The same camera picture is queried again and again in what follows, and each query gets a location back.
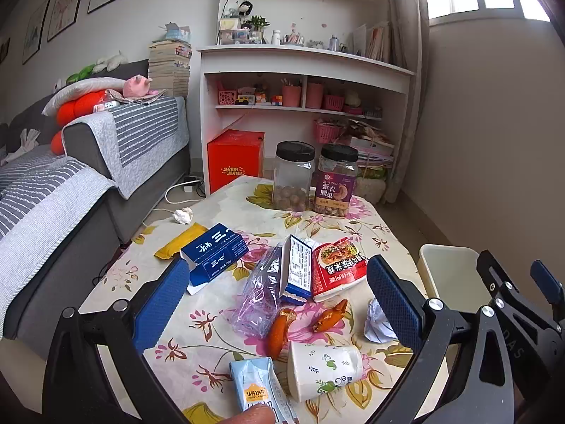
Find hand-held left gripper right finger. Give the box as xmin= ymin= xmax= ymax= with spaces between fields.
xmin=365 ymin=254 xmax=521 ymax=424

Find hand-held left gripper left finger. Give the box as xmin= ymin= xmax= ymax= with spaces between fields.
xmin=42 ymin=256 xmax=190 ymax=424

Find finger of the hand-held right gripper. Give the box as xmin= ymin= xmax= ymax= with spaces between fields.
xmin=476 ymin=249 xmax=557 ymax=354
xmin=530 ymin=260 xmax=565 ymax=319

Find white plastic bin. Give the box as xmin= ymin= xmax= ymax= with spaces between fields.
xmin=417 ymin=244 xmax=493 ymax=314

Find yellow packet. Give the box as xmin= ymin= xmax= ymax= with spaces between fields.
xmin=154 ymin=223 xmax=208 ymax=260

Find white paper cup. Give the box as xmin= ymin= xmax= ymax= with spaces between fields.
xmin=287 ymin=342 xmax=363 ymax=402

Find crushed clear plastic bottle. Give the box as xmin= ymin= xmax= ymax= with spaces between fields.
xmin=232 ymin=245 xmax=285 ymax=338

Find small blue labelled box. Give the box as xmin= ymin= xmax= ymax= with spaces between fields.
xmin=279 ymin=234 xmax=315 ymax=306

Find person's left hand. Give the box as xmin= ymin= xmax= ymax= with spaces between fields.
xmin=232 ymin=404 xmax=276 ymax=424

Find crumpled paper ball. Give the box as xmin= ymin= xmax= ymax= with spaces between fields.
xmin=364 ymin=298 xmax=398 ymax=344

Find red snack packet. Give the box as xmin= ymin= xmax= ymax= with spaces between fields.
xmin=311 ymin=236 xmax=369 ymax=303

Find orange wrapper right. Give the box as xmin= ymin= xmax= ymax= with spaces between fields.
xmin=313 ymin=299 xmax=349 ymax=333

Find orange wrapper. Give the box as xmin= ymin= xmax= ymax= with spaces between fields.
xmin=313 ymin=299 xmax=349 ymax=333
xmin=268 ymin=308 xmax=297 ymax=360

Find large blue white box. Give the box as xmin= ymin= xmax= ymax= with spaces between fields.
xmin=180 ymin=223 xmax=249 ymax=296

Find floral tablecloth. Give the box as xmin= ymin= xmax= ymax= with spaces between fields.
xmin=79 ymin=176 xmax=446 ymax=424

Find orange wrapper left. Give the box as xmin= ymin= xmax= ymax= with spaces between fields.
xmin=268 ymin=308 xmax=297 ymax=360

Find light blue milk carton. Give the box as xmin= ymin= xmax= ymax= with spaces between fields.
xmin=228 ymin=357 xmax=298 ymax=424

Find grey sofa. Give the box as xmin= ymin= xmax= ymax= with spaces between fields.
xmin=0 ymin=59 xmax=190 ymax=341

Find purple label jar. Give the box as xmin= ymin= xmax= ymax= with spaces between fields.
xmin=312 ymin=144 xmax=359 ymax=220

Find green box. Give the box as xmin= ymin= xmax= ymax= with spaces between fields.
xmin=357 ymin=165 xmax=387 ymax=182

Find striped seat cover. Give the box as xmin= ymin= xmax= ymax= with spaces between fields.
xmin=0 ymin=146 xmax=120 ymax=323

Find red cardboard box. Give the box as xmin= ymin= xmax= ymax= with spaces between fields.
xmin=207 ymin=130 xmax=266 ymax=195

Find stack of papers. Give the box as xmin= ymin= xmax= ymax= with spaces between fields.
xmin=344 ymin=119 xmax=396 ymax=169

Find clear jar with nuts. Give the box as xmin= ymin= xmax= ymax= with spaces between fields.
xmin=272 ymin=141 xmax=315 ymax=212

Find striped armrest cover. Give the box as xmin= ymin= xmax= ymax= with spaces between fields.
xmin=62 ymin=96 xmax=190 ymax=199

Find hanging pink basket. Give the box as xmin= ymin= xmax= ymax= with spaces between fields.
xmin=313 ymin=118 xmax=343 ymax=144

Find white cloth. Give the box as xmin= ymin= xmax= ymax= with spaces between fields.
xmin=6 ymin=129 xmax=40 ymax=160

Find orange cushion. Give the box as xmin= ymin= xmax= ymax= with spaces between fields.
xmin=50 ymin=89 xmax=109 ymax=153

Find pink plush toy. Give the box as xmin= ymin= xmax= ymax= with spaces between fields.
xmin=124 ymin=76 xmax=166 ymax=98

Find pink cup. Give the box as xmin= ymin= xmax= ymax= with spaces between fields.
xmin=306 ymin=82 xmax=325 ymax=109
xmin=282 ymin=84 xmax=303 ymax=107

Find white pillow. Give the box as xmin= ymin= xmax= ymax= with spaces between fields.
xmin=42 ymin=77 xmax=129 ymax=116

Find grey curtain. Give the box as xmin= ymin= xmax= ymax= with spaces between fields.
xmin=388 ymin=0 xmax=431 ymax=204

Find tall stack of books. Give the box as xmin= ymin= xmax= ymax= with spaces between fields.
xmin=148 ymin=40 xmax=192 ymax=98

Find green plush toy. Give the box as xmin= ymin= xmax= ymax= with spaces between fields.
xmin=66 ymin=64 xmax=95 ymax=84

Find white plush toy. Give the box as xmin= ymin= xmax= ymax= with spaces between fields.
xmin=95 ymin=50 xmax=129 ymax=69

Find white bookshelf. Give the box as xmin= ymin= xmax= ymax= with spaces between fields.
xmin=196 ymin=0 xmax=418 ymax=204

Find standing books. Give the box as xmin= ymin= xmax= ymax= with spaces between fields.
xmin=353 ymin=22 xmax=393 ymax=63

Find tissue box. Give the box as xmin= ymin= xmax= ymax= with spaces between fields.
xmin=164 ymin=22 xmax=191 ymax=44

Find small framed picture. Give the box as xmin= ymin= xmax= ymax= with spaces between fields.
xmin=22 ymin=0 xmax=51 ymax=65

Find medium framed picture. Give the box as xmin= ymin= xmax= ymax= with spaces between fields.
xmin=47 ymin=0 xmax=91 ymax=42

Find white cable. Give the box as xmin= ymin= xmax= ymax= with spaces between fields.
xmin=152 ymin=183 xmax=188 ymax=213

